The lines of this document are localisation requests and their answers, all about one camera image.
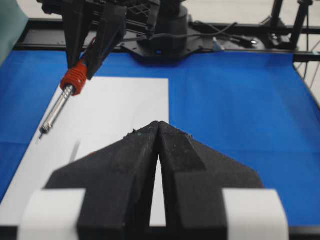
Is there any green backdrop curtain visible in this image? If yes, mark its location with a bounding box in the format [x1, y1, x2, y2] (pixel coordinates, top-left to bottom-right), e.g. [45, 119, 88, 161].
[0, 0, 29, 65]

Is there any blue table cloth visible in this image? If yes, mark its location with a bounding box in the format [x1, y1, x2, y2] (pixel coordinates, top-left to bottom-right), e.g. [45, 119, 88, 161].
[0, 50, 320, 226]

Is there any white paper sheet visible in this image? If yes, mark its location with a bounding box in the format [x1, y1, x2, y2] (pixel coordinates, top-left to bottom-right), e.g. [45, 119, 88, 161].
[0, 77, 169, 226]

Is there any black cable on cloth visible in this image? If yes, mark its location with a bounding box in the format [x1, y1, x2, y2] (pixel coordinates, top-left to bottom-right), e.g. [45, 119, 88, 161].
[189, 21, 258, 47]

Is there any red soldering iron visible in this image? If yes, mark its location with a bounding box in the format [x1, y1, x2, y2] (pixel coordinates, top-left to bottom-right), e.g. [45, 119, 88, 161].
[36, 37, 97, 145]

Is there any black mounting rail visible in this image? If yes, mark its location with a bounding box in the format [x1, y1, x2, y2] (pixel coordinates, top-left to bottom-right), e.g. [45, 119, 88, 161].
[13, 18, 320, 63]

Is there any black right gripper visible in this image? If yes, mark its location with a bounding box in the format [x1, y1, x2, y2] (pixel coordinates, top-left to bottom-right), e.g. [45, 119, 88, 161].
[38, 0, 160, 80]

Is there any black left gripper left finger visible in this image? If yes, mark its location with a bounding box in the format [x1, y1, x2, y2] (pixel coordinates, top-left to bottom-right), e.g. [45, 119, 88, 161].
[45, 121, 159, 240]

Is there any black camera stand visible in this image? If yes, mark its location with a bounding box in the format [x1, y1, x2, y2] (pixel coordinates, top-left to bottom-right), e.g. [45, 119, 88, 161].
[259, 0, 320, 50]

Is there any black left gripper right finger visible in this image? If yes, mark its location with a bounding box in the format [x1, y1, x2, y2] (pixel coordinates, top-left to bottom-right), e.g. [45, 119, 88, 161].
[158, 121, 264, 240]

